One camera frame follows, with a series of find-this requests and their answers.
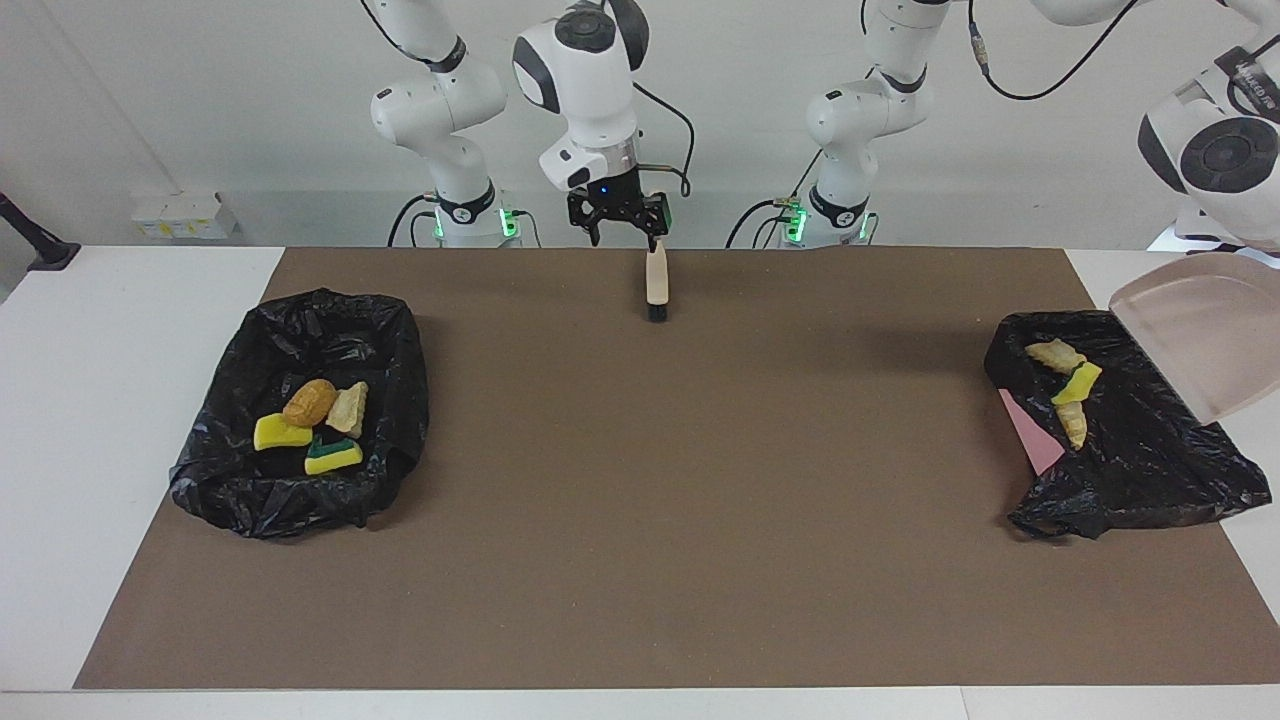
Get brown table mat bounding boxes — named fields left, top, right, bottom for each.
left=73, top=247, right=1280, bottom=691

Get black trash bag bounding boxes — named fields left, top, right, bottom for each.
left=984, top=310, right=1273, bottom=541

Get striped pale bread piece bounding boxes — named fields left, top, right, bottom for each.
left=326, top=381, right=369, bottom=439

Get small yellow sponge piece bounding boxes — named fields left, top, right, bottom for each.
left=1050, top=362, right=1104, bottom=407

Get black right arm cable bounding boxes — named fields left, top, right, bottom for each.
left=632, top=82, right=696, bottom=198

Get beige hand brush black bristles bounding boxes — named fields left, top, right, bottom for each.
left=645, top=245, right=671, bottom=324

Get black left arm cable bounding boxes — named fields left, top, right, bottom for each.
left=965, top=0, right=1143, bottom=102

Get black stand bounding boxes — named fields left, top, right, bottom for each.
left=0, top=190, right=81, bottom=273

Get white wall box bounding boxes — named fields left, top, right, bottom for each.
left=130, top=192, right=239, bottom=241

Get beige plastic dustpan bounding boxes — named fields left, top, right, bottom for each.
left=1108, top=252, right=1280, bottom=426

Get black trash bag bin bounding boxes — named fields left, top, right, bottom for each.
left=168, top=288, right=431, bottom=541

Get brown bread roll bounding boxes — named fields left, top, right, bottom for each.
left=282, top=378, right=339, bottom=428

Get black base cable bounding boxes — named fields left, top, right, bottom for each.
left=725, top=197, right=801, bottom=249
left=388, top=193, right=441, bottom=249

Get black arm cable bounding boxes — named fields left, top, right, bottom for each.
left=965, top=0, right=1143, bottom=102
left=632, top=82, right=696, bottom=198

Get pink bin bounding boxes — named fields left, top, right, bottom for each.
left=998, top=388, right=1067, bottom=476

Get pale yellow bread piece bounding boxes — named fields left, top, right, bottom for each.
left=1026, top=339, right=1088, bottom=374

